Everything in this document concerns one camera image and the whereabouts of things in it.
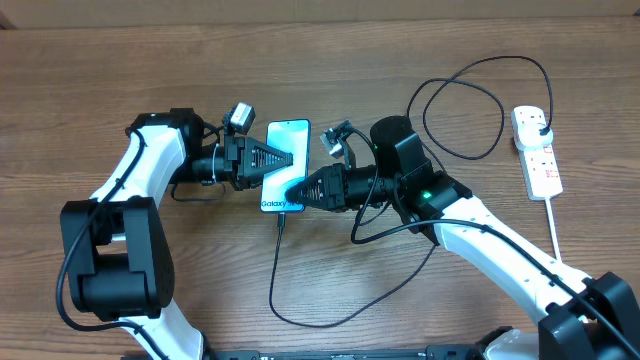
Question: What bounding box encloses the blue Galaxy smartphone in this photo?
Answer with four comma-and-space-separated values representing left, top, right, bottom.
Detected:
260, 119, 311, 213

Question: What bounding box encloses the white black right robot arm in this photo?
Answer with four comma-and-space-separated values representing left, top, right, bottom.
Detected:
286, 116, 639, 359

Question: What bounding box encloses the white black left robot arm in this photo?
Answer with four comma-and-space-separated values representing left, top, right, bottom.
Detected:
55, 103, 294, 359

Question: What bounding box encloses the white charger plug adapter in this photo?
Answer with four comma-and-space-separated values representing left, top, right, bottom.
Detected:
514, 122, 554, 151

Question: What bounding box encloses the white power strip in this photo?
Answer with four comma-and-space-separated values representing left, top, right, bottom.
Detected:
510, 105, 563, 201

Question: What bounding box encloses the white power strip cord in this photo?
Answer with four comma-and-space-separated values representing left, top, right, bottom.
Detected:
543, 196, 562, 261

